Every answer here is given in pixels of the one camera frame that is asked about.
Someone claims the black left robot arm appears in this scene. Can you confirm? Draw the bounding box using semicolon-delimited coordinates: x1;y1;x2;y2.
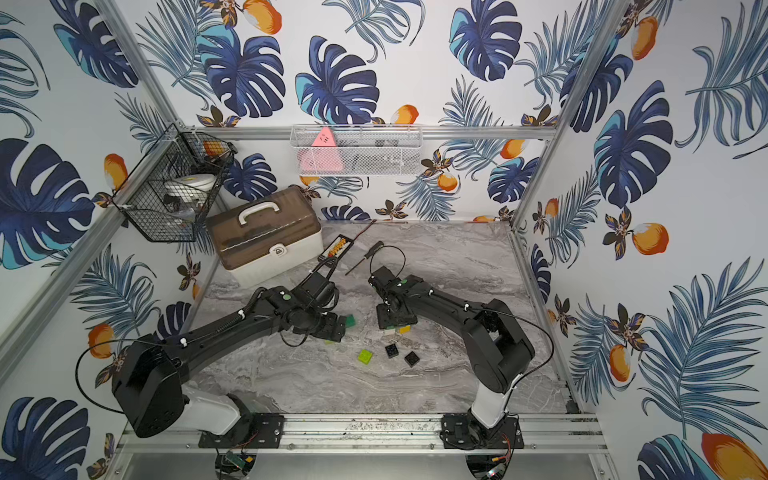
111;284;345;440

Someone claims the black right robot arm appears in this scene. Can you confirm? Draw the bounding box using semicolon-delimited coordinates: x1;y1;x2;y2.
368;267;536;450

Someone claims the black square brick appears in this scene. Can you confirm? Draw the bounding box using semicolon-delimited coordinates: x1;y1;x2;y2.
385;343;399;359
404;351;420;368

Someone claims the black bit holder case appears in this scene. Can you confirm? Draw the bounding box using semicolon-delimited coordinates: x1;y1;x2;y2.
318;234;354;268

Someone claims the black yellow screwdriver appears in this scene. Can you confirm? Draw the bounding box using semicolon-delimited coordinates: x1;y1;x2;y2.
346;240;384;275

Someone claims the white storage box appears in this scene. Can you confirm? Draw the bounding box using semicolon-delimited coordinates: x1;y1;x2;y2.
206;186;323;288

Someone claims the pink triangle card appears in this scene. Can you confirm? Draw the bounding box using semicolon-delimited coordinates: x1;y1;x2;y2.
297;127;344;176

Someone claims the white round object in basket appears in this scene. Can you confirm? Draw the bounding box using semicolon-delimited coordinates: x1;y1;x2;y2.
164;174;216;203

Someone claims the clear mesh wall shelf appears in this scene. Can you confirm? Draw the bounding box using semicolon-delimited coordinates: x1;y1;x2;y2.
290;124;423;177

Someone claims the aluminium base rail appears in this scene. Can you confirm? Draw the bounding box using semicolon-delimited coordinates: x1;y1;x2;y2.
107;413;618;479

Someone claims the black wire basket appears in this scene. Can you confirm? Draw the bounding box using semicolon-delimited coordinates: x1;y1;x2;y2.
112;124;237;243

